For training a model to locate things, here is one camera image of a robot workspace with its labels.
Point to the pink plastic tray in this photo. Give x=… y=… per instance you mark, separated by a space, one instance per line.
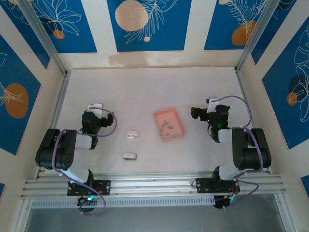
x=178 y=120

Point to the pink mini stapler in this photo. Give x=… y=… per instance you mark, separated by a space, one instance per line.
x=132 y=134

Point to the grey mini stapler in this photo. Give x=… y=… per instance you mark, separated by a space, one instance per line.
x=130 y=156

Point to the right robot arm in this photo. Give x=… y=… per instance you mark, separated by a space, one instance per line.
x=251 y=149

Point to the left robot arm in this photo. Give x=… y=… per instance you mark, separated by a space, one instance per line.
x=60 y=149

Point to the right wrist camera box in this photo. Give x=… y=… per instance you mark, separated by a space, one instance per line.
x=212 y=101

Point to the aluminium side rail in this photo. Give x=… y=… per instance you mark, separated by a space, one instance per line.
x=63 y=89
x=243 y=96

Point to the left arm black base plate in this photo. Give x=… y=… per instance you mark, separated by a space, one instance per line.
x=103 y=187

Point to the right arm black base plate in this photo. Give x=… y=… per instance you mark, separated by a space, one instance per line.
x=202 y=186

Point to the aluminium rail beam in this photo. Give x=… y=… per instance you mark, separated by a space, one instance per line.
x=154 y=183

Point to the aluminium frame post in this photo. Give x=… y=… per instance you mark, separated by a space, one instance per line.
x=256 y=31
x=41 y=31

